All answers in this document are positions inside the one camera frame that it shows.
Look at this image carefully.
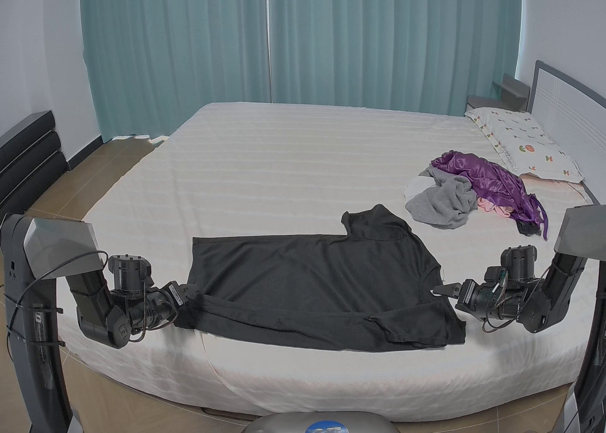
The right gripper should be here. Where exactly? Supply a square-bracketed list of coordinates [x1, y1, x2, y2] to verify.
[455, 279, 503, 323]

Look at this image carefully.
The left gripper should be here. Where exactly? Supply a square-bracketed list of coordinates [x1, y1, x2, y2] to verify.
[144, 281, 189, 328]

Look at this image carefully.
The blue-green curtain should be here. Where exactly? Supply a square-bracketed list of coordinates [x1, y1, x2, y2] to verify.
[267, 0, 521, 116]
[80, 0, 271, 143]

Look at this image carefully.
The grey bedside table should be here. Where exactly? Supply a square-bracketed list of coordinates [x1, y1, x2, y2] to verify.
[466, 74, 530, 112]

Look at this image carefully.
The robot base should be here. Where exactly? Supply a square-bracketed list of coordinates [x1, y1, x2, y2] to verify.
[241, 413, 394, 433]

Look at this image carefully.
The white printed pillow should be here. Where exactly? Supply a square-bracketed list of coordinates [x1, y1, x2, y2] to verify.
[465, 107, 585, 184]

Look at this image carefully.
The pink garment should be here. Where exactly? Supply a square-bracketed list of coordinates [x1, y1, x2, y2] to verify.
[477, 198, 516, 222]

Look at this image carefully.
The black T-shirt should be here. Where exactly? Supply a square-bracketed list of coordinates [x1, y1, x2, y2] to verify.
[174, 204, 467, 352]

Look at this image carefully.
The white garment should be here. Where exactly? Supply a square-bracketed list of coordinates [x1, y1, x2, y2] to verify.
[403, 175, 438, 201]

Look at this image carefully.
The purple satin garment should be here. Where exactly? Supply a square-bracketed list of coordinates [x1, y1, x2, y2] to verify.
[431, 150, 550, 241]

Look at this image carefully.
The grey garment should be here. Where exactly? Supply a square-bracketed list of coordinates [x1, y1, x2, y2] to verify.
[405, 168, 479, 230]

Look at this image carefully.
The black cable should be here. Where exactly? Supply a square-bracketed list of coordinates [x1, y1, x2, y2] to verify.
[6, 251, 109, 351]

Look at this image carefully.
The bed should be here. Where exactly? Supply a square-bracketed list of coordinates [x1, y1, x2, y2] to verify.
[57, 60, 606, 422]

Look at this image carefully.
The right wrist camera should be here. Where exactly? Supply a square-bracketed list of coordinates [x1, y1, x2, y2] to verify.
[483, 267, 508, 290]

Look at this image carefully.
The dark chest of drawers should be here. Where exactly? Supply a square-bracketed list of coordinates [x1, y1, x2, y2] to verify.
[0, 110, 66, 215]

